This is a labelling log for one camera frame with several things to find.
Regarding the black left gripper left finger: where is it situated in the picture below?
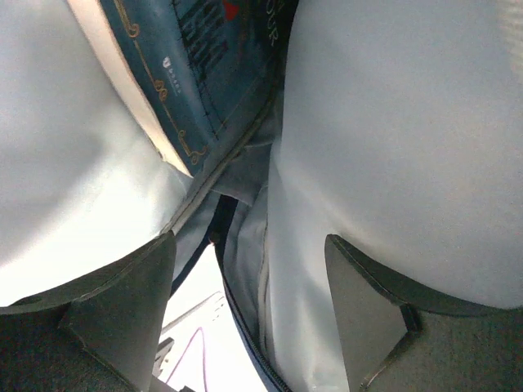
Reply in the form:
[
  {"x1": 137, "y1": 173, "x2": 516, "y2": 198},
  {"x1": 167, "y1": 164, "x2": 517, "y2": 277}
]
[{"x1": 1, "y1": 233, "x2": 176, "y2": 391}]

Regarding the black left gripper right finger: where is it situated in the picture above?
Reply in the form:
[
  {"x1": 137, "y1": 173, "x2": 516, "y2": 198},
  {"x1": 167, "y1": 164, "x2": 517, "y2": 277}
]
[{"x1": 324, "y1": 234, "x2": 522, "y2": 391}]

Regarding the navy blue student backpack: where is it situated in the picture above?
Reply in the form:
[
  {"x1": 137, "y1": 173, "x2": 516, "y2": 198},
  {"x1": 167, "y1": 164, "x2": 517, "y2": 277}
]
[{"x1": 1, "y1": 1, "x2": 522, "y2": 391}]

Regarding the Nineteen Eighty-Four paperback book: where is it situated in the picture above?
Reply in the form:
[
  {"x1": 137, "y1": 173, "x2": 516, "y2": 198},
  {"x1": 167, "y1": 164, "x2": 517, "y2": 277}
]
[{"x1": 70, "y1": 0, "x2": 297, "y2": 176}]

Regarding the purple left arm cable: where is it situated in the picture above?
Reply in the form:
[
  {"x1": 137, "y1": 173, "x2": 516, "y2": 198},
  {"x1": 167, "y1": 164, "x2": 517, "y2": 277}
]
[{"x1": 163, "y1": 326, "x2": 208, "y2": 385}]

